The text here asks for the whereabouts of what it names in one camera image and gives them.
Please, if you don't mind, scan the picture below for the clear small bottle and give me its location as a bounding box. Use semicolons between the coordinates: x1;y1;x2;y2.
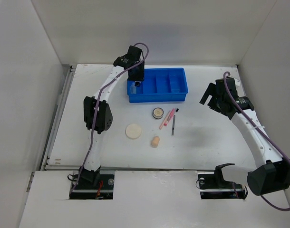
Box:
128;84;138;95

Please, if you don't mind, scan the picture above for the round powder jar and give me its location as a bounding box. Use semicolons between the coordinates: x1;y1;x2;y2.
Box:
152;107;164;119

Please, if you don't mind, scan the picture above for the grey eyeliner pencil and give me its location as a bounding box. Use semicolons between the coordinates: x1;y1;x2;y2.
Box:
171;115;176;136

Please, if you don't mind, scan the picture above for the round cream powder puff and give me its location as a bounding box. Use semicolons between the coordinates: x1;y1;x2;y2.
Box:
125;123;142;140

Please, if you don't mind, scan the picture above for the pink pencil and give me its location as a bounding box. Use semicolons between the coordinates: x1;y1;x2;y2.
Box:
159;110;171;130

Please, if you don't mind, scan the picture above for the beige makeup sponge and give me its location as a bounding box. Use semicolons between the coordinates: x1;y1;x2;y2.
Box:
151;136;160;148

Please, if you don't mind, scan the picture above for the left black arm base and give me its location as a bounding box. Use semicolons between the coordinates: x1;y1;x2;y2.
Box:
67;170;115;200

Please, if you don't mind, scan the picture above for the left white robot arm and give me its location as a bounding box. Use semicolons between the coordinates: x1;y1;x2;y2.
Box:
77;42;149;189

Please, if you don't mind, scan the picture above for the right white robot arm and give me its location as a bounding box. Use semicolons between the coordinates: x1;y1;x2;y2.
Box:
200;77;290;196

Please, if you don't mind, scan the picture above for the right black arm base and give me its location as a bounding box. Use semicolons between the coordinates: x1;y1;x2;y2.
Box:
196;172;248;200

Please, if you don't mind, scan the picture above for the blue divided plastic bin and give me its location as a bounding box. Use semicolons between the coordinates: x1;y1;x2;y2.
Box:
127;68;188;103

